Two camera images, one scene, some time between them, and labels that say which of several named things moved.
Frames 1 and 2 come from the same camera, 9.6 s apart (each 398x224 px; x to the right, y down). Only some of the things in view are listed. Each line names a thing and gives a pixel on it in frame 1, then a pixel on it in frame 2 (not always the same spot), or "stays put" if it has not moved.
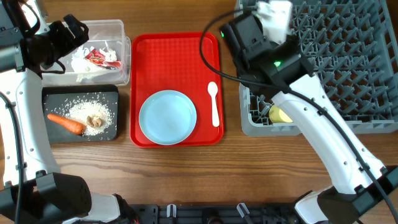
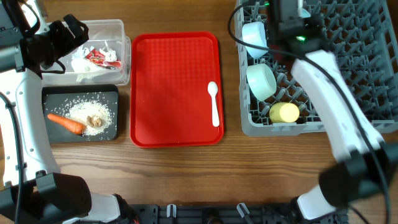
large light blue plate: [167, 117] to [304, 14]
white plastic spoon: [212, 89] stays put
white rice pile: [79, 111] stays put
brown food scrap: [94, 122] stays put
